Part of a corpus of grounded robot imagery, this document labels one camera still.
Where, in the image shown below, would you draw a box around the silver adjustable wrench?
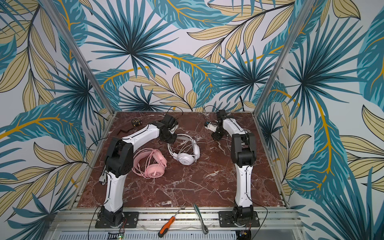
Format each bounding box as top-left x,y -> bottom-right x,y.
99,172 -> 107,185

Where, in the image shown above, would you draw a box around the aluminium frame rail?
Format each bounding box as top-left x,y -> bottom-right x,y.
44,206 -> 305,232

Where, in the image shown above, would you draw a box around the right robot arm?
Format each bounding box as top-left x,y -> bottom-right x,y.
211,110 -> 257,226

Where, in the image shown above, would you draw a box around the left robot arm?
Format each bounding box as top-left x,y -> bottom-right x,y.
101,114 -> 178,227

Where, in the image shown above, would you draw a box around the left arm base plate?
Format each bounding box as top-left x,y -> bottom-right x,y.
95,211 -> 139,230

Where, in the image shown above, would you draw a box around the metal pliers tool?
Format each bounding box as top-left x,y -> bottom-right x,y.
193,203 -> 209,235

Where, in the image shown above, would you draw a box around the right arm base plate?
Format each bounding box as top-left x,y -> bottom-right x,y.
218,211 -> 261,228

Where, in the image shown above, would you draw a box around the pink cat-ear headphones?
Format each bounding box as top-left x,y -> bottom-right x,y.
132,148 -> 168,179

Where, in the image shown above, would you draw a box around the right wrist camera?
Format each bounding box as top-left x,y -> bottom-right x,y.
204,121 -> 218,132

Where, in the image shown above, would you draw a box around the orange handle screwdriver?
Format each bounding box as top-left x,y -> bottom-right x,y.
158,202 -> 186,238

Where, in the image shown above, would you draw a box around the white headphones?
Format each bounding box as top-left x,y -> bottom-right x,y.
167,134 -> 201,166

